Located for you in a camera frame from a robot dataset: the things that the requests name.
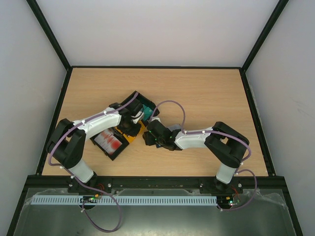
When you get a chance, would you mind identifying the red patterned card stack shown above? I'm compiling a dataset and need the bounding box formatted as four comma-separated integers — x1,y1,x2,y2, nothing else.
94,130,122,155

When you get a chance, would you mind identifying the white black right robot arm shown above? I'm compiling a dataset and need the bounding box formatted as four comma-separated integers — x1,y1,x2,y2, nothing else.
143,119,252,193

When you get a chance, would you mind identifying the black bin with teal cards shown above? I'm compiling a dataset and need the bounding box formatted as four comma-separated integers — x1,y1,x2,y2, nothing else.
121,90,159,117

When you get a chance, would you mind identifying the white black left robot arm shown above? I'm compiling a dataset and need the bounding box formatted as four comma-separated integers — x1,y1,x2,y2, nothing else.
46,98,144,184

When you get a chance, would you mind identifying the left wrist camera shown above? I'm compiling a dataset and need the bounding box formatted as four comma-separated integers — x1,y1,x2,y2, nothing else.
131,111,144,124

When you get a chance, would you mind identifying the yellow plastic bin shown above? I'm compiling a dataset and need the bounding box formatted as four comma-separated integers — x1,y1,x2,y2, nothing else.
115,121,146,144

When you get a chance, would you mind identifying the black bin with red cards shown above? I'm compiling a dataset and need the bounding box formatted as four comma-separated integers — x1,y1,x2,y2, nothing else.
90,128,129,161

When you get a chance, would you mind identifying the black aluminium frame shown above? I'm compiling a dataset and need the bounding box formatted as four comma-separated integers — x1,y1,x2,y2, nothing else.
7,0,303,236

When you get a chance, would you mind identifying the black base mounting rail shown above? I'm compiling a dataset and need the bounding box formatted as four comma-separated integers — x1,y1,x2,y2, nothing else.
67,176,244,195

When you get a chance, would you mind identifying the teal card stack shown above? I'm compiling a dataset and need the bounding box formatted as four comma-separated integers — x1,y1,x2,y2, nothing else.
142,105,153,121

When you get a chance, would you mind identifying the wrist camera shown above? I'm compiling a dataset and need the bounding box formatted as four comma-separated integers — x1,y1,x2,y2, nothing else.
151,117,160,122
131,111,144,124

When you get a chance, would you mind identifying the light blue slotted cable duct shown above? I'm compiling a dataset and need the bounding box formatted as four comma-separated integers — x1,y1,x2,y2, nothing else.
31,195,218,206

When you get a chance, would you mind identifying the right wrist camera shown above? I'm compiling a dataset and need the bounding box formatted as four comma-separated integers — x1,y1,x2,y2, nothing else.
151,117,160,122

